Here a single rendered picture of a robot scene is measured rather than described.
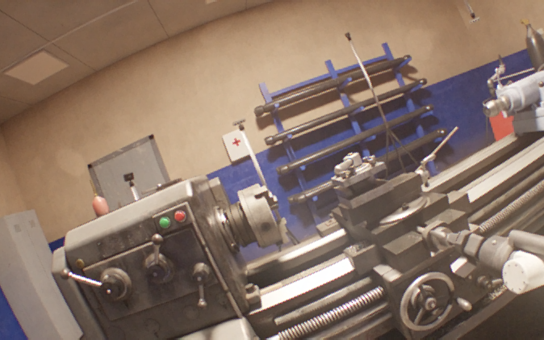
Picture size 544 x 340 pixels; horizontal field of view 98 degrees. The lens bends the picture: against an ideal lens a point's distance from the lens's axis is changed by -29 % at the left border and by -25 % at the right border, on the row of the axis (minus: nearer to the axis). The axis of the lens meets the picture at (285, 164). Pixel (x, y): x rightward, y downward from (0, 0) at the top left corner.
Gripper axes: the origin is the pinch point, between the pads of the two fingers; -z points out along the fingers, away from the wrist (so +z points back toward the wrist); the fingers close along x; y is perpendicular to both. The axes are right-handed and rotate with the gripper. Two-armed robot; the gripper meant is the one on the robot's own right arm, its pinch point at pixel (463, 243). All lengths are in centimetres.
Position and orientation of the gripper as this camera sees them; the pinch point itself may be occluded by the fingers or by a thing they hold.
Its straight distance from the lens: 85.2
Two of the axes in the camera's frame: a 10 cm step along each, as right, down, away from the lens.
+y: 4.7, -8.8, 0.6
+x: 8.7, 4.8, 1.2
